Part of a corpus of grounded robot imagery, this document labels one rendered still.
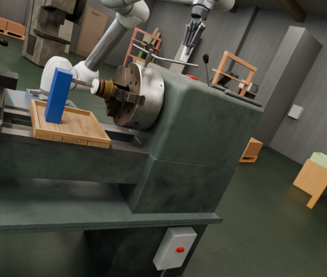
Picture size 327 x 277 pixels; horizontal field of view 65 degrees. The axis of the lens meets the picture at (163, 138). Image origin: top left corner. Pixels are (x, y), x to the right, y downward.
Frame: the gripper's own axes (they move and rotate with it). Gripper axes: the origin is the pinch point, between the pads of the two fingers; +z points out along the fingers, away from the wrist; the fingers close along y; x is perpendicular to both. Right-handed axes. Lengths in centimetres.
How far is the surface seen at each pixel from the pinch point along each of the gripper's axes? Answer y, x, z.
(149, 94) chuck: 2.7, -12.6, 22.1
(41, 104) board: -30, -50, 45
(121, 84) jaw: -13.0, -20.2, 22.6
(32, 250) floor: -31, -37, 134
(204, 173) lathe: 8, 33, 55
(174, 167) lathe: 8, 11, 53
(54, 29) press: -663, 26, -4
